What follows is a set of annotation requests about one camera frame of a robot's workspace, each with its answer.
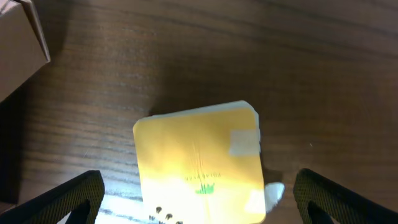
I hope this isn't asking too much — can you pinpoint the yellow sticky note pad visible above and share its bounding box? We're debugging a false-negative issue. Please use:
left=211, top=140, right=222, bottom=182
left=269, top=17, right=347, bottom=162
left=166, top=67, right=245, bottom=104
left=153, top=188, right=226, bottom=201
left=132, top=101, right=285, bottom=223

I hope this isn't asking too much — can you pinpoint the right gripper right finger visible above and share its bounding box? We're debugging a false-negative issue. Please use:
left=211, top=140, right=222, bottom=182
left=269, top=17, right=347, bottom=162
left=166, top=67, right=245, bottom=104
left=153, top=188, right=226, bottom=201
left=293, top=169, right=397, bottom=223

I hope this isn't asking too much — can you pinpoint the open cardboard box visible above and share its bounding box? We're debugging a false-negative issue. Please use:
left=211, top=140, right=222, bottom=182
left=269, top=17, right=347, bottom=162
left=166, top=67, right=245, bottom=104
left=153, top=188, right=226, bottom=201
left=1, top=0, right=50, bottom=100

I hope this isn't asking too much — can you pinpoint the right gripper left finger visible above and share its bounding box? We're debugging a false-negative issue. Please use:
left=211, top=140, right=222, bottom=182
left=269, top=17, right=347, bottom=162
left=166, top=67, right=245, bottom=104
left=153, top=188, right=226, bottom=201
left=1, top=170, right=105, bottom=223

